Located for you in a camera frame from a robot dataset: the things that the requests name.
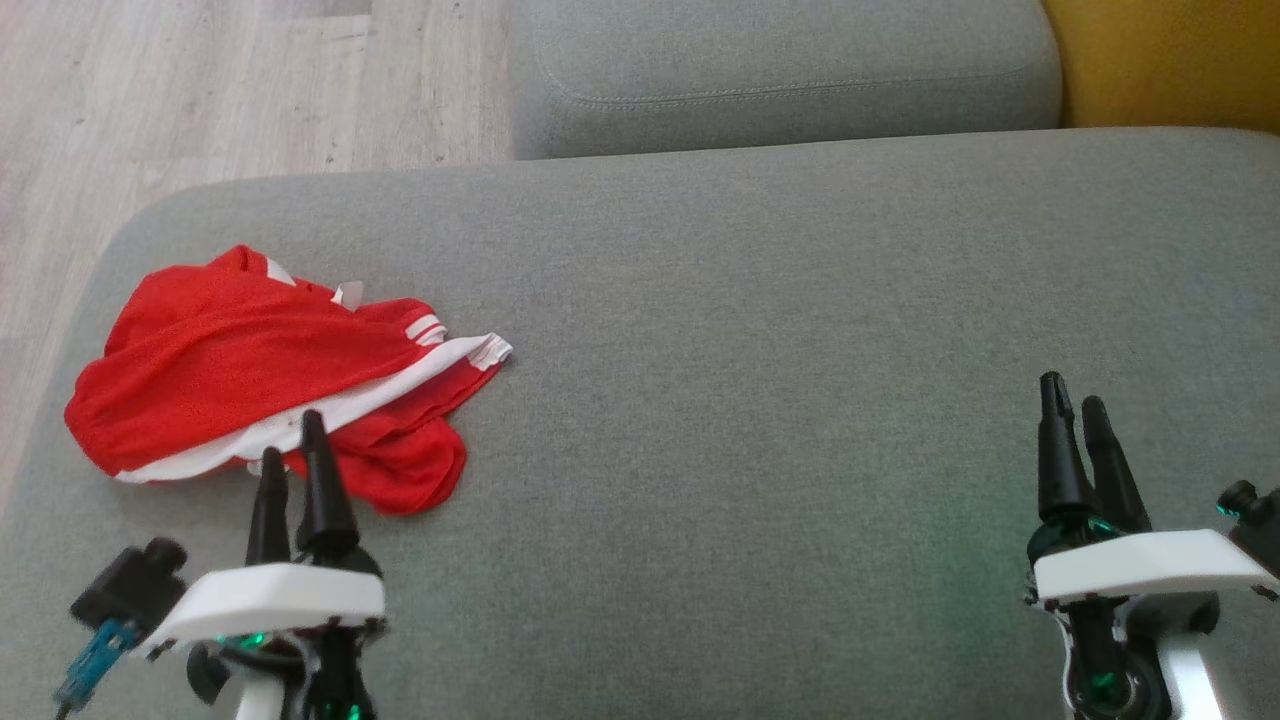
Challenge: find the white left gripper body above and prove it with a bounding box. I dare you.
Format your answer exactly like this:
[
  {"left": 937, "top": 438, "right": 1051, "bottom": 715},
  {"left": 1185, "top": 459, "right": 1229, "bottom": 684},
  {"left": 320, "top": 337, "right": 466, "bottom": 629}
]
[{"left": 145, "top": 545, "right": 387, "bottom": 651}]

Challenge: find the black cable with teal plug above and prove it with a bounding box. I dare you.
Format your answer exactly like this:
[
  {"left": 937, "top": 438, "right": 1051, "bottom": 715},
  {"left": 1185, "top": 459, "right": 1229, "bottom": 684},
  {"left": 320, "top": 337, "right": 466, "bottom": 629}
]
[{"left": 55, "top": 618, "right": 137, "bottom": 719}]

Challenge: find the red and white jersey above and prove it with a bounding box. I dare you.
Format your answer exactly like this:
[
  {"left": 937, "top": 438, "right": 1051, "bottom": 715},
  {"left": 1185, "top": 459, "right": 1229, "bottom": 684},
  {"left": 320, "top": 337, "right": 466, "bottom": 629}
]
[{"left": 64, "top": 245, "right": 514, "bottom": 517}]

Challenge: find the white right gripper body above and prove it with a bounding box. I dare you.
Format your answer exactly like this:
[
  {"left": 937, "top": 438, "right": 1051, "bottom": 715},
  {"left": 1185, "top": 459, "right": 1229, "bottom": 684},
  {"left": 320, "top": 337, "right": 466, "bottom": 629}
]
[{"left": 1027, "top": 524, "right": 1280, "bottom": 605}]

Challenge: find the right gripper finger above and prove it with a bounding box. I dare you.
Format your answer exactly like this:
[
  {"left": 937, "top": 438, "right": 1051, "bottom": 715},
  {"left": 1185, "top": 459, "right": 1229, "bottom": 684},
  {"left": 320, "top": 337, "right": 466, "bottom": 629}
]
[
  {"left": 1080, "top": 396, "right": 1152, "bottom": 532},
  {"left": 1037, "top": 371, "right": 1097, "bottom": 528}
]

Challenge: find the small grey sofa cushion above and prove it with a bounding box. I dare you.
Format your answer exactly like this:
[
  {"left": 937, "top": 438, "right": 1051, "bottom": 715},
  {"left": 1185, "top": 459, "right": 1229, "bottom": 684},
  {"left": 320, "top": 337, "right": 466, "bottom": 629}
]
[{"left": 508, "top": 0, "right": 1063, "bottom": 161}]

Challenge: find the large grey sofa seat cushion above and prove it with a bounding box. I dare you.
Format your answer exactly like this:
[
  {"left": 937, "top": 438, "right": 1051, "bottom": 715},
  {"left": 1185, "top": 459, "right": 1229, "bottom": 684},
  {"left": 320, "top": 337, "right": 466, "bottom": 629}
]
[{"left": 0, "top": 127, "right": 1280, "bottom": 720}]

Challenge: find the left gripper finger beside camera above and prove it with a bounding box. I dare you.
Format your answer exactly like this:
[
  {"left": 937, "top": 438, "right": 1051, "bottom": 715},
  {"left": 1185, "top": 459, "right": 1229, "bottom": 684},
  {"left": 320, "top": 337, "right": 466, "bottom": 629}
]
[{"left": 246, "top": 447, "right": 293, "bottom": 568}]

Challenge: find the left gripper finger opposite camera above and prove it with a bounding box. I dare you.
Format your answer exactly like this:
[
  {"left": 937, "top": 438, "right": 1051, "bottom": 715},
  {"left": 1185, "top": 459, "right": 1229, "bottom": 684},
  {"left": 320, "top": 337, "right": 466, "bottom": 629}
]
[{"left": 297, "top": 409, "right": 361, "bottom": 562}]

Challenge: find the yellow and grey sofa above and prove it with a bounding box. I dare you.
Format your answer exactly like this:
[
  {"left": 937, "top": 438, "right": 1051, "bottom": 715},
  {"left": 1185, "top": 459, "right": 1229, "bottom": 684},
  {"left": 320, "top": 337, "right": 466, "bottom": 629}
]
[{"left": 1042, "top": 0, "right": 1280, "bottom": 134}]

